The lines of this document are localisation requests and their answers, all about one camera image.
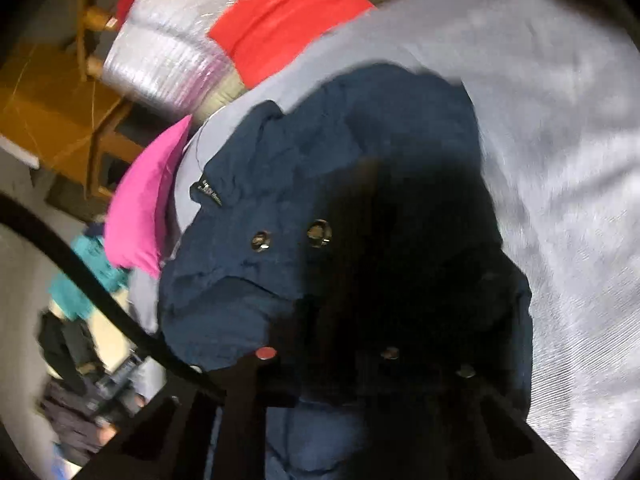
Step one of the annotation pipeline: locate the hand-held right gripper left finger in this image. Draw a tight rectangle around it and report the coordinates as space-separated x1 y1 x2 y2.
85 347 281 480

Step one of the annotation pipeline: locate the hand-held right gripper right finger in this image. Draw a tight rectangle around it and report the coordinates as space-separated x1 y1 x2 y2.
370 345 581 480

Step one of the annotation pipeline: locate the navy puffer jacket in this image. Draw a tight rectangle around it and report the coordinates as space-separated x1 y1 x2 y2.
157 62 533 480

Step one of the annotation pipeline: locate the cream sofa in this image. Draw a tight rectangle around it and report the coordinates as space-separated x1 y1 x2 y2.
50 305 161 376

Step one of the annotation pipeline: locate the black cloth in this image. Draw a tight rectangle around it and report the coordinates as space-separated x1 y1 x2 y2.
37 310 106 396

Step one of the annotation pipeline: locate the teal cloth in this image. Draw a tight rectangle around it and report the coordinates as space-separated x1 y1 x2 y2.
47 232 128 321

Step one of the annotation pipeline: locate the pink pillow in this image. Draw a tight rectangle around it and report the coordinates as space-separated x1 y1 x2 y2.
102 115 193 281

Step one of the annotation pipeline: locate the grey bedsheet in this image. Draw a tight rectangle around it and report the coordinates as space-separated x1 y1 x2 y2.
127 0 640 480

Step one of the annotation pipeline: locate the orange-yellow column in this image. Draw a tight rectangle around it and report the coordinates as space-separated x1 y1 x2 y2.
0 42 146 201

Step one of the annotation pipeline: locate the wooden stair railing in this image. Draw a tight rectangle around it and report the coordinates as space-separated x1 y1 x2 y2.
75 0 131 81

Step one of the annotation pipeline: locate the red-orange pillow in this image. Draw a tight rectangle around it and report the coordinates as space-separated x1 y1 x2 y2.
207 0 376 88

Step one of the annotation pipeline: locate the black cable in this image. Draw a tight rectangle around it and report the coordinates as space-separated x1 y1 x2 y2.
0 192 226 403

